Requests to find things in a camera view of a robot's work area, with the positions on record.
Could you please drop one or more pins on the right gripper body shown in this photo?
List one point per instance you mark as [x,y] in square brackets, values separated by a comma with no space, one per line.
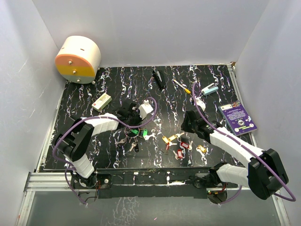
[189,126]

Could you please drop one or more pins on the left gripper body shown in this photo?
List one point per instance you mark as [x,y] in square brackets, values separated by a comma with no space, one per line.
[134,119]

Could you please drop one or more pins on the large metal keyring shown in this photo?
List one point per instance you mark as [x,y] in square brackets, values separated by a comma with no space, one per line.
[131,135]

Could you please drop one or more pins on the yellow tag with key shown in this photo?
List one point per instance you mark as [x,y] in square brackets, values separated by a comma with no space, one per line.
[176,136]

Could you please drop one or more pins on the silver key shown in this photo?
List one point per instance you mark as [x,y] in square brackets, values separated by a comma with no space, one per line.
[133,145]
[122,141]

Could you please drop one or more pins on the black head key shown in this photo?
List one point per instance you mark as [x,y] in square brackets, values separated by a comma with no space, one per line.
[137,148]

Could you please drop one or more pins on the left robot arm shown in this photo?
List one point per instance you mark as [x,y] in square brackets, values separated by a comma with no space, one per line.
[71,144]

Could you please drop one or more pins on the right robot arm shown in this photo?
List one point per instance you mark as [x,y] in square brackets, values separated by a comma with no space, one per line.
[261,171]

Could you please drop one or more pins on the red tag right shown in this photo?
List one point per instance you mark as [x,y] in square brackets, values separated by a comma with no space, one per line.
[185,145]

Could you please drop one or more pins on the yellow tag far right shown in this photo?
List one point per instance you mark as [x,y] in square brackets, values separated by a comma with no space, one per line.
[201,148]

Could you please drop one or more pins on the small beige cardboard box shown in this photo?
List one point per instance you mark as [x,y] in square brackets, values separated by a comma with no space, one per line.
[101,102]

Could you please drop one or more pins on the white pen yellow cap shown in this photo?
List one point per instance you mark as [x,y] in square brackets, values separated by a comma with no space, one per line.
[181,86]

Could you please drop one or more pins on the red tag lower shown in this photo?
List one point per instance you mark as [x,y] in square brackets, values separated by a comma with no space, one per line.
[178,154]

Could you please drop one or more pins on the purple booklet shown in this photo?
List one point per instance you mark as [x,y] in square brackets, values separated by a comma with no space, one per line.
[237,118]

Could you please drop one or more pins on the black stapler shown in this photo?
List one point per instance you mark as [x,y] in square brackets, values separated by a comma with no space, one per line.
[160,79]

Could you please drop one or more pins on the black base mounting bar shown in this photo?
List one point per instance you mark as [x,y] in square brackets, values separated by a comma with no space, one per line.
[153,182]

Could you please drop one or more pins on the round drawer box pink yellow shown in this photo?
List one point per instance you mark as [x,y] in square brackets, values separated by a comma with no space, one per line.
[78,59]

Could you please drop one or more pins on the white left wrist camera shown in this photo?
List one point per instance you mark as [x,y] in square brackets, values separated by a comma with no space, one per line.
[144,109]

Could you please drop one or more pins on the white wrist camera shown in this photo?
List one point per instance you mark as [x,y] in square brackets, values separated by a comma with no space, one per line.
[201,104]
[144,109]

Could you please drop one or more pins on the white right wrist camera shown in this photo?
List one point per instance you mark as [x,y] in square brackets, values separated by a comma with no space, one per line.
[201,104]

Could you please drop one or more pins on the aluminium rail frame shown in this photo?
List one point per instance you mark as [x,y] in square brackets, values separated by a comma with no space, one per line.
[48,201]

